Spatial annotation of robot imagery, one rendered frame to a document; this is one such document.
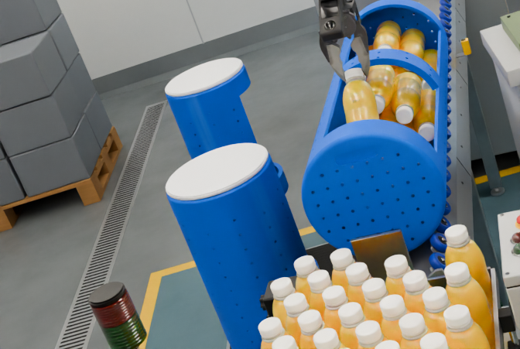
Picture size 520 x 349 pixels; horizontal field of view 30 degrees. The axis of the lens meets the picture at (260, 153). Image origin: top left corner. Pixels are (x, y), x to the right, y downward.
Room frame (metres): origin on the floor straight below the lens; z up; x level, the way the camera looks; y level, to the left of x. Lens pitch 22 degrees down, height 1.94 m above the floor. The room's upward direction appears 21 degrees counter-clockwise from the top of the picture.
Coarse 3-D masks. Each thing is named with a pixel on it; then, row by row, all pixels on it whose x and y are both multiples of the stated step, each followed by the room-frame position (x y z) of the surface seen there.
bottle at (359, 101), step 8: (352, 80) 1.90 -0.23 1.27; (360, 80) 1.89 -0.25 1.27; (344, 88) 1.90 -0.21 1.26; (352, 88) 1.88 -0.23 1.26; (360, 88) 1.87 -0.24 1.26; (368, 88) 1.88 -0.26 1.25; (344, 96) 1.88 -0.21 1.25; (352, 96) 1.86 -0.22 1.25; (360, 96) 1.86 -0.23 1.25; (368, 96) 1.86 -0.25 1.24; (344, 104) 1.88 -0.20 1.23; (352, 104) 1.86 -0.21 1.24; (360, 104) 1.85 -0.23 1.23; (368, 104) 1.85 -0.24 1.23; (376, 104) 1.86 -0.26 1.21; (344, 112) 1.88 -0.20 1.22; (352, 112) 1.85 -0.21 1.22; (360, 112) 1.84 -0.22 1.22; (368, 112) 1.84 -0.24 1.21; (376, 112) 1.85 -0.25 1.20; (352, 120) 1.84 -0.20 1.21
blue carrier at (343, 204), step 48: (384, 0) 2.51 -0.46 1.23; (432, 48) 2.49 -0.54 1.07; (336, 96) 2.00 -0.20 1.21; (336, 144) 1.72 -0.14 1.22; (384, 144) 1.69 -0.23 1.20; (432, 144) 2.08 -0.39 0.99; (336, 192) 1.73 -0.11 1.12; (384, 192) 1.70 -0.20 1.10; (432, 192) 1.67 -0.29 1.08; (336, 240) 1.74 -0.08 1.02
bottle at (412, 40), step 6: (408, 30) 2.49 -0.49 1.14; (414, 30) 2.48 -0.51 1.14; (402, 36) 2.48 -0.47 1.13; (408, 36) 2.44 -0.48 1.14; (414, 36) 2.43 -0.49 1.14; (420, 36) 2.45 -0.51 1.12; (402, 42) 2.42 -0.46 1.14; (408, 42) 2.39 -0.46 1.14; (414, 42) 2.39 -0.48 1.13; (420, 42) 2.41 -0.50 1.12; (402, 48) 2.38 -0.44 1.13; (408, 48) 2.36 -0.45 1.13; (414, 48) 2.36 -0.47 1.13; (420, 48) 2.37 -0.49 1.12; (414, 54) 2.35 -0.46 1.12; (420, 54) 2.35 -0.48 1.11
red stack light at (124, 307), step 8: (128, 296) 1.39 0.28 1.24; (112, 304) 1.36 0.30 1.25; (120, 304) 1.37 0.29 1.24; (128, 304) 1.38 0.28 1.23; (96, 312) 1.37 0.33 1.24; (104, 312) 1.36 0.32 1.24; (112, 312) 1.36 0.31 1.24; (120, 312) 1.36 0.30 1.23; (128, 312) 1.37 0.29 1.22; (104, 320) 1.37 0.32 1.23; (112, 320) 1.36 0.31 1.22; (120, 320) 1.36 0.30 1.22
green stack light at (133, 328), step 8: (136, 312) 1.39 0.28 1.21; (128, 320) 1.37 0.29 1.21; (136, 320) 1.38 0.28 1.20; (104, 328) 1.37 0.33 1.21; (112, 328) 1.36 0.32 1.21; (120, 328) 1.36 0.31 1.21; (128, 328) 1.37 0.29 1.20; (136, 328) 1.37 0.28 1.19; (144, 328) 1.39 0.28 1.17; (104, 336) 1.38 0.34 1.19; (112, 336) 1.37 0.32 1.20; (120, 336) 1.36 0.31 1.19; (128, 336) 1.36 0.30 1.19; (136, 336) 1.37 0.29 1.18; (144, 336) 1.38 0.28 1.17; (112, 344) 1.37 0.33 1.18; (120, 344) 1.36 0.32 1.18; (128, 344) 1.36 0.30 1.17; (136, 344) 1.37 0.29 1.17
